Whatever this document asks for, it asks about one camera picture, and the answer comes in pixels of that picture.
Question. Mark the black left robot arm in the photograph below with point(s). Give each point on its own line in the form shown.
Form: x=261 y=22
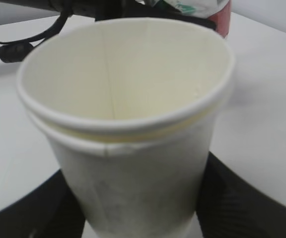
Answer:
x=98 y=9

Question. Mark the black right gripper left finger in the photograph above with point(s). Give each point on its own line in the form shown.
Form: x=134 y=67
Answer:
x=50 y=211

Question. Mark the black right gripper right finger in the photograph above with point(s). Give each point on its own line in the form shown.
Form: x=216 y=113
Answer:
x=229 y=207

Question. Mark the clear Nongfu Spring water bottle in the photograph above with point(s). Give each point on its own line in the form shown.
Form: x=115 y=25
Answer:
x=218 y=11

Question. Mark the white paper cup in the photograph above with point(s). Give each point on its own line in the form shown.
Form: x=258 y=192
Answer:
x=128 y=107

